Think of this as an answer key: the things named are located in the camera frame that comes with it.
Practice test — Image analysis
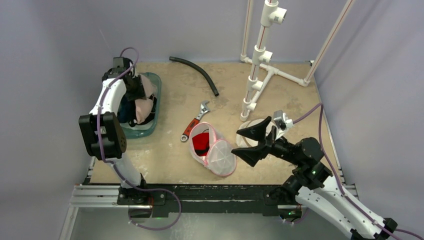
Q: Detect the light pink bra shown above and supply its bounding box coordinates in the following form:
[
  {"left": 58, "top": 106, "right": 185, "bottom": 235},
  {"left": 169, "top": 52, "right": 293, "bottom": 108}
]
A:
[{"left": 134, "top": 75, "right": 158, "bottom": 124}]

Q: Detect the black bra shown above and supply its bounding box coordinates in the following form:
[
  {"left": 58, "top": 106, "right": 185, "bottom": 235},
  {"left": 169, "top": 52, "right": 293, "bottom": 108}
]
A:
[{"left": 128, "top": 95, "right": 157, "bottom": 127}]

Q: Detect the teal plastic bin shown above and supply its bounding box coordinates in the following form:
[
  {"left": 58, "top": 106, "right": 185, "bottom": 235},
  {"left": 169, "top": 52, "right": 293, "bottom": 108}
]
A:
[{"left": 118, "top": 72, "right": 162, "bottom": 139}]

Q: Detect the red garment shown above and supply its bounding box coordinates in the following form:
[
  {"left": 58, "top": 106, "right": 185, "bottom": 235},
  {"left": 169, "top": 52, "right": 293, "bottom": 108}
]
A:
[{"left": 192, "top": 132, "right": 210, "bottom": 157}]

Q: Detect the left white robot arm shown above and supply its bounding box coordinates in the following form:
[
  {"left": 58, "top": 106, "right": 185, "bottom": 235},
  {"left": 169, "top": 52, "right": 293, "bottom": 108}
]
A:
[{"left": 78, "top": 56, "right": 149, "bottom": 205}]

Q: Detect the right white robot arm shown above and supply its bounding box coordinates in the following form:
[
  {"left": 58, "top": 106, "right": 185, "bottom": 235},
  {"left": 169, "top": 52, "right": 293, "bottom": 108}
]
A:
[{"left": 231, "top": 114, "right": 398, "bottom": 240}]

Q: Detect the white PVC pipe rack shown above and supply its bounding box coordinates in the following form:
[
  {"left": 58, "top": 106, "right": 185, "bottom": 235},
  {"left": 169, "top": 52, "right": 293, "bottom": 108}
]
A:
[{"left": 239, "top": 0, "right": 355, "bottom": 122}]

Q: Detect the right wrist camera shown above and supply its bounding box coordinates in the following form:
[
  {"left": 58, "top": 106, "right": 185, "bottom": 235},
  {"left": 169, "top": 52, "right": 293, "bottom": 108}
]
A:
[{"left": 272, "top": 110, "right": 294, "bottom": 140}]

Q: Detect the red handled adjustable wrench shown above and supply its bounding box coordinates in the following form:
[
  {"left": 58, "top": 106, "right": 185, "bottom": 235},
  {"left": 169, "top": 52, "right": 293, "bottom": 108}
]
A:
[{"left": 180, "top": 100, "right": 211, "bottom": 143}]

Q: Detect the black rubber hose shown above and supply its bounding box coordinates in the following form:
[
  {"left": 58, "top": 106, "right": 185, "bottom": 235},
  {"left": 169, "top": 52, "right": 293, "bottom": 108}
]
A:
[{"left": 168, "top": 56, "right": 220, "bottom": 98}]

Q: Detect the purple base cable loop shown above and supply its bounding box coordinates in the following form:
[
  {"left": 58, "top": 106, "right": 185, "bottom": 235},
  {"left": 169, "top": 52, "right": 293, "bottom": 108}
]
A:
[{"left": 127, "top": 188, "right": 182, "bottom": 232}]

